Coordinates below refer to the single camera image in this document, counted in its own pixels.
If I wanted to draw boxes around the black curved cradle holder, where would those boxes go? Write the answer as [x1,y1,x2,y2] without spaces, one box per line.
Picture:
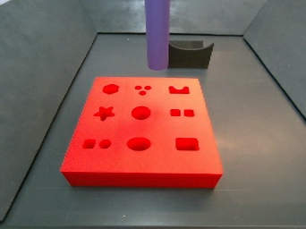
[168,40,214,69]

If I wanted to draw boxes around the purple round cylinder peg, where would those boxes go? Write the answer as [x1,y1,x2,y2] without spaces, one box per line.
[144,0,170,71]

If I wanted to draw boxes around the red foam shape-hole block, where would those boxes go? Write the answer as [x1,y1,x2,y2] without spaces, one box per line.
[60,77,223,189]

